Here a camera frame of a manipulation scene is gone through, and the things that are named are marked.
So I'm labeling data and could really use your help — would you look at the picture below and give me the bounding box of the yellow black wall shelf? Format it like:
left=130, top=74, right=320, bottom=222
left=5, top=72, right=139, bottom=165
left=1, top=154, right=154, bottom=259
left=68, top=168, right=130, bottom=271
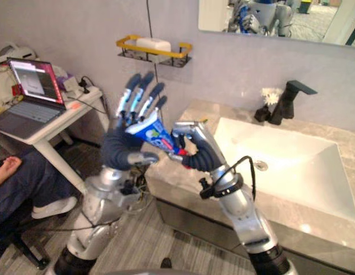
left=116, top=34, right=193, bottom=69

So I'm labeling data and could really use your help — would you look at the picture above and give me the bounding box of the black faucet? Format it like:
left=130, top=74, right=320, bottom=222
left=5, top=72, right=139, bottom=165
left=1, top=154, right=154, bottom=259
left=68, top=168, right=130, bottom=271
left=269, top=80, right=318, bottom=126

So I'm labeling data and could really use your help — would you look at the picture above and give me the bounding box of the white soap box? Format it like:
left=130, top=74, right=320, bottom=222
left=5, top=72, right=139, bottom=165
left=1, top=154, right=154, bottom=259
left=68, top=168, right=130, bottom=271
left=135, top=37, right=171, bottom=52

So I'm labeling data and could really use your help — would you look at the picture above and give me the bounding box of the grey vanity cabinet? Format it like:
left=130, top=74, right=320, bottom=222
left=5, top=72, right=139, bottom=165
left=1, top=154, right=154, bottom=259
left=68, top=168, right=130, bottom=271
left=155, top=197, right=355, bottom=275

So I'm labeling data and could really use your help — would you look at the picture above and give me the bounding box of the blue toothpaste tube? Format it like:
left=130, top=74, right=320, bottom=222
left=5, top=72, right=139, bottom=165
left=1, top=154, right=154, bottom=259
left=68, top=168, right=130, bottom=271
left=124, top=112, right=187, bottom=158

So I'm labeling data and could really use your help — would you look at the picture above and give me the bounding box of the black office chair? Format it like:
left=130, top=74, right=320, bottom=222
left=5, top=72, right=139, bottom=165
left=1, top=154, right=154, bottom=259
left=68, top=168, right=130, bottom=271
left=0, top=197, right=52, bottom=272

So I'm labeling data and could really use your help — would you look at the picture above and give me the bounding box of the white flower in black vase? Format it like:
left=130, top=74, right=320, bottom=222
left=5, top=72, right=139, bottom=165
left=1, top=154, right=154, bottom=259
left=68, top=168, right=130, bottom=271
left=254, top=87, right=284, bottom=123

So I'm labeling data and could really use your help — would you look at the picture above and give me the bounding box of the wall mirror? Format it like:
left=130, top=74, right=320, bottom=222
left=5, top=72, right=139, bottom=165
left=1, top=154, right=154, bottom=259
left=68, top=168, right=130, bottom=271
left=197, top=0, right=355, bottom=48

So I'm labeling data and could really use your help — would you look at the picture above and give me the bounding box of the black hanging cable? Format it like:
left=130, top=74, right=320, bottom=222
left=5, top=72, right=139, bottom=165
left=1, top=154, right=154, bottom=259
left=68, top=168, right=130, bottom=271
left=146, top=0, right=154, bottom=38

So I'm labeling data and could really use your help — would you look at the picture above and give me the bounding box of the person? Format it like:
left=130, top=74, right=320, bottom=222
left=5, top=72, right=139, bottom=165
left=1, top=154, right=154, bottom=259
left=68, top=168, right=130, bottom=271
left=0, top=148, right=78, bottom=227

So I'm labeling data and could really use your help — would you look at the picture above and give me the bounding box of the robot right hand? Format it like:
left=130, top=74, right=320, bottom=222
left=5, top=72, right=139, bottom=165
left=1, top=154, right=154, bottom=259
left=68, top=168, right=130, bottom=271
left=169, top=120, right=230, bottom=172

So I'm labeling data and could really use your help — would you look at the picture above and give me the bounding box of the white desk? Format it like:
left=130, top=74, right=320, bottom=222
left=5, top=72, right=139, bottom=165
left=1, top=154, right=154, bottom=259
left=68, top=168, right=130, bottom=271
left=0, top=85, right=105, bottom=195

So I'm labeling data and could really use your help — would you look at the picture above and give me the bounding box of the open laptop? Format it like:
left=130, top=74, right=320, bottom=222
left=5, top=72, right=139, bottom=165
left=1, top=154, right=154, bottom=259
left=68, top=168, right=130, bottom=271
left=0, top=57, right=68, bottom=138

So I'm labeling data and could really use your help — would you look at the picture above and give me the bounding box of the white sink basin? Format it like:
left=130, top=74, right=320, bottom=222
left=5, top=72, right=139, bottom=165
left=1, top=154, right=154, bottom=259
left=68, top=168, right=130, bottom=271
left=213, top=116, right=355, bottom=223

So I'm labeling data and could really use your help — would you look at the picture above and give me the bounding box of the white power strip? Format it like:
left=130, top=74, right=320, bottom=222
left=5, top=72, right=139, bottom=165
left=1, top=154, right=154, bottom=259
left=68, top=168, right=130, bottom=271
left=64, top=77, right=101, bottom=100

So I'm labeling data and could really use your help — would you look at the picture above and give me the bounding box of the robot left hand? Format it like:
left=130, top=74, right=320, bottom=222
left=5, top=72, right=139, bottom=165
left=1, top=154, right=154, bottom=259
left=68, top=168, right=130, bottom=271
left=100, top=72, right=169, bottom=171

